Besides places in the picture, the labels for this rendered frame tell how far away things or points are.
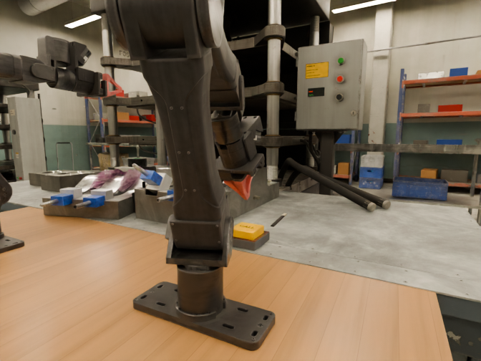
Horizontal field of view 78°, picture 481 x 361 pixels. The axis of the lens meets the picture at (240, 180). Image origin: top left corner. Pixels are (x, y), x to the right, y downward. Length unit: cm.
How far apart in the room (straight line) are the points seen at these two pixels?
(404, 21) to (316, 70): 613
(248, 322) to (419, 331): 22
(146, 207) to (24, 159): 427
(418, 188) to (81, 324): 414
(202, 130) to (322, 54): 128
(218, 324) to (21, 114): 484
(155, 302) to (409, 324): 35
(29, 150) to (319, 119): 432
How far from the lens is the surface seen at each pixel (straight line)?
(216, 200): 37
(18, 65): 91
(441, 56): 740
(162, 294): 49
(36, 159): 517
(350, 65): 153
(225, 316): 43
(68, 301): 55
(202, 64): 30
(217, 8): 32
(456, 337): 69
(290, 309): 47
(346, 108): 150
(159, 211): 88
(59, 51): 98
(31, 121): 516
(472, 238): 92
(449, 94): 729
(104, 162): 719
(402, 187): 435
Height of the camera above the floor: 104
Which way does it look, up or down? 9 degrees down
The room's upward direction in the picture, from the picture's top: straight up
